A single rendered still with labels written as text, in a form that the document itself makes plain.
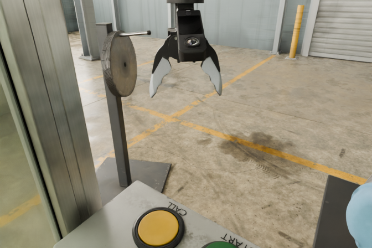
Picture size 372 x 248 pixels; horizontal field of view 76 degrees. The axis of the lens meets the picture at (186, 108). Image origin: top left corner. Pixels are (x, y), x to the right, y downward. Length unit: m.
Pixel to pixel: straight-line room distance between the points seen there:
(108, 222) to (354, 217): 0.24
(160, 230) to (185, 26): 0.32
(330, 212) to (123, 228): 0.39
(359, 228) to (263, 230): 1.17
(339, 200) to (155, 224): 0.41
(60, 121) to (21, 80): 0.05
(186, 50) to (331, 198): 0.40
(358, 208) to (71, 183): 0.27
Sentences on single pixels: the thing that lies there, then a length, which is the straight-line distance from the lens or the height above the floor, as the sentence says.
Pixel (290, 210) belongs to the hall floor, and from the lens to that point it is 1.60.
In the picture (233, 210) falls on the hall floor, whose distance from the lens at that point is 1.51.
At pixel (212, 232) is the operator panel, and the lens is 0.26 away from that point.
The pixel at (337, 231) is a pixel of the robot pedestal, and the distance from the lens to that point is 0.52.
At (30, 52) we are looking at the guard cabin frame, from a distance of 0.21.
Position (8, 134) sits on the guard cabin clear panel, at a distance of 0.24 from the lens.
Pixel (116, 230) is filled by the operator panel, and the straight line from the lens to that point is 0.27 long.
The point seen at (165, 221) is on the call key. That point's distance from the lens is 0.26.
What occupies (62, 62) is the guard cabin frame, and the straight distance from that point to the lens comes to 0.22.
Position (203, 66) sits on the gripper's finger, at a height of 0.98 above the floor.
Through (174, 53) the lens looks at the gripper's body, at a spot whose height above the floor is 1.01.
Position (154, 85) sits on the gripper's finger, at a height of 0.94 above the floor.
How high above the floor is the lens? 1.10
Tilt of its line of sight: 25 degrees down
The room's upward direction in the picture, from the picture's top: straight up
